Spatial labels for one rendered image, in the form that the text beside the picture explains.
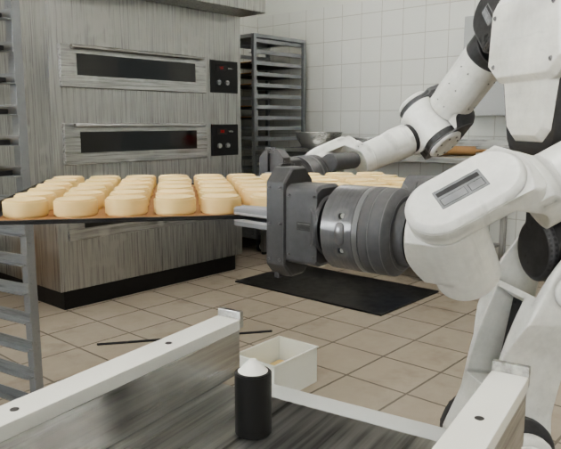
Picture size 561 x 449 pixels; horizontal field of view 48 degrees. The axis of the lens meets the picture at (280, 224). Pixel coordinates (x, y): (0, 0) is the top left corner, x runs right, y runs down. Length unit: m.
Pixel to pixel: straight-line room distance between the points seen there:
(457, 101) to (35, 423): 1.07
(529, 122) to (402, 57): 4.35
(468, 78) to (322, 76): 4.52
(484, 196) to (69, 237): 3.44
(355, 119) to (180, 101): 1.83
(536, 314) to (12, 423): 0.76
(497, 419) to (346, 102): 5.23
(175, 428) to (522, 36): 0.76
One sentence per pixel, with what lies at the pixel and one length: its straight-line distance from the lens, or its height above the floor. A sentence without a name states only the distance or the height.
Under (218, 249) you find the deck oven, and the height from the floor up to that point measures 0.19.
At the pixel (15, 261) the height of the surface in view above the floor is 0.68.
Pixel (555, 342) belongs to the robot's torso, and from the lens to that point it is 1.08.
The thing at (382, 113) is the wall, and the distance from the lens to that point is 5.44.
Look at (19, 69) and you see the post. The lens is 2.05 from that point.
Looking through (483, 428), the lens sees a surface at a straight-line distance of 0.47.
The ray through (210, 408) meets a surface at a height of 0.84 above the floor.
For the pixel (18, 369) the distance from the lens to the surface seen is 2.23.
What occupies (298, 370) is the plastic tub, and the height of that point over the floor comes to 0.09.
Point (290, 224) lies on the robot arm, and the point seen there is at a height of 1.00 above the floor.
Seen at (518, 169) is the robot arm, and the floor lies 1.07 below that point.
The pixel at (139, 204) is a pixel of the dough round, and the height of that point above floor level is 1.01.
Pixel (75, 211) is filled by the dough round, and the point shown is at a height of 1.01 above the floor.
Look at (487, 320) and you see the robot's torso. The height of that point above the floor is 0.77.
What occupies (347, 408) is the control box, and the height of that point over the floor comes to 0.84.
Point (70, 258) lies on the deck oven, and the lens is 3.92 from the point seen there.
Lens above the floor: 1.11
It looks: 9 degrees down
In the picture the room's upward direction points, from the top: straight up
